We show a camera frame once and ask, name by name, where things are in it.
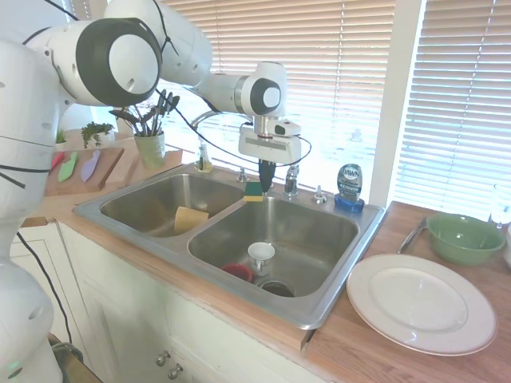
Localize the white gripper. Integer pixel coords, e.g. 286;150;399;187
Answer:
238;124;303;195

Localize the chrome gooseneck faucet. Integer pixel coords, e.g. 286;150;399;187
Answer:
189;109;225;132

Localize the green and yellow sponge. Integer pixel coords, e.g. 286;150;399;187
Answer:
244;181;265;203

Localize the glass soap pump bottle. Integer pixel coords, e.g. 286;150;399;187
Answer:
194;136;213;174

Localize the stainless steel double sink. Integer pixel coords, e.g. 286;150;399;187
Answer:
72;163;387;331

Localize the white ceramic mug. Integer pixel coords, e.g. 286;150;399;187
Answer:
247;241;276;277

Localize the blue Dawn dish soap bottle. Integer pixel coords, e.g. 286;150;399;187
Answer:
334;164;366;214

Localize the red bowl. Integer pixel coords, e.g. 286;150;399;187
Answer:
220;263;256;284

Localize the slotted metal drain strainer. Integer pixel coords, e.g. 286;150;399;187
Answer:
255;278;296;298

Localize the green utensil holder cup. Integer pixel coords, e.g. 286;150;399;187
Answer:
133;131;166;170

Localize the wide window blind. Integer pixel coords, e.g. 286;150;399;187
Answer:
157;0;397;193

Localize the black cooking spoon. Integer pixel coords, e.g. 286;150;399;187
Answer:
150;89;168;136
109;109;141;135

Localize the light wooden board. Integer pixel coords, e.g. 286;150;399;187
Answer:
105;148;184;189

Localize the metal table knife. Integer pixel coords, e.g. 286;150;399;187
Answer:
396;216;430;255

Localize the wooden knife block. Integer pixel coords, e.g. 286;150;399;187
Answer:
43;147;126;198

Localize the small leafy green plant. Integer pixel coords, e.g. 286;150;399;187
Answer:
80;120;116;150

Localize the purple plastic knife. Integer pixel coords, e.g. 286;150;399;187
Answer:
80;149;102;184

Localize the white kitchen cabinet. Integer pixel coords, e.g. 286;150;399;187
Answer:
7;221;308;383

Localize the green plastic knife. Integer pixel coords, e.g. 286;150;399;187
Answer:
57;151;80;184

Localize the white dinner plate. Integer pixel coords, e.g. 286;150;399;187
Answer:
345;253;498;357

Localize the green bowl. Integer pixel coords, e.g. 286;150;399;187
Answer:
426;212;508;267

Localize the narrow window blind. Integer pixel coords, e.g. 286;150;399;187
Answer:
392;0;511;221

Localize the small plant in white pot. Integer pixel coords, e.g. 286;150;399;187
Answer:
53;127;69;153

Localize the clear plastic bottle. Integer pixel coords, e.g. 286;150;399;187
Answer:
488;182;511;230

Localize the chrome faucet handle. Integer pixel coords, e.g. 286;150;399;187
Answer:
283;164;301;197

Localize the black camera cable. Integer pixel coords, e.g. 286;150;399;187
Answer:
287;134;313;166

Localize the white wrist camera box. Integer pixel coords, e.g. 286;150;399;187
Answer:
266;120;302;138

